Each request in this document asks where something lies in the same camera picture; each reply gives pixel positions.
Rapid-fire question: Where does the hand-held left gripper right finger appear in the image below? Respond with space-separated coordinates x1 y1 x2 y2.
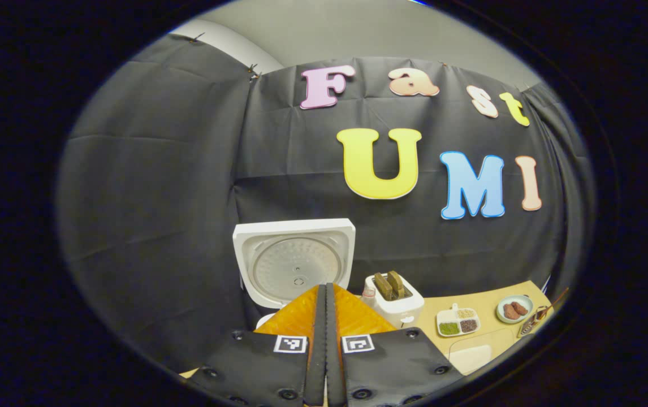
326 283 463 407

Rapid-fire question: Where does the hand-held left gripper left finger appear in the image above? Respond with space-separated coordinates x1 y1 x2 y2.
185 283 327 407

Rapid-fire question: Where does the white rice cooker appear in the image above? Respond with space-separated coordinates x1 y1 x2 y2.
232 218 357 330

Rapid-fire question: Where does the metal wire chopstick holder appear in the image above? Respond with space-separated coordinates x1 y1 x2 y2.
517 305 550 339

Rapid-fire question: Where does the dark wooden spoon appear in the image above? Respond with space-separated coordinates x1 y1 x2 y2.
530 287 570 330

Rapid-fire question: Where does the white toaster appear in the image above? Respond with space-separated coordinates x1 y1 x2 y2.
364 273 425 329

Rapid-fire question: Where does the brown bread slice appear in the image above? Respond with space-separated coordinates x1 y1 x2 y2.
374 272 394 301
387 270 406 298

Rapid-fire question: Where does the white divided grain plate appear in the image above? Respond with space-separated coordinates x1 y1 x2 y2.
435 303 480 339

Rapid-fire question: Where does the clear glass tray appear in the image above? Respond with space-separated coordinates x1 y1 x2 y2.
447 327 520 377

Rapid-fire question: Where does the pale green plate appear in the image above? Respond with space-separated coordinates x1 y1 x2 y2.
496 294 534 325

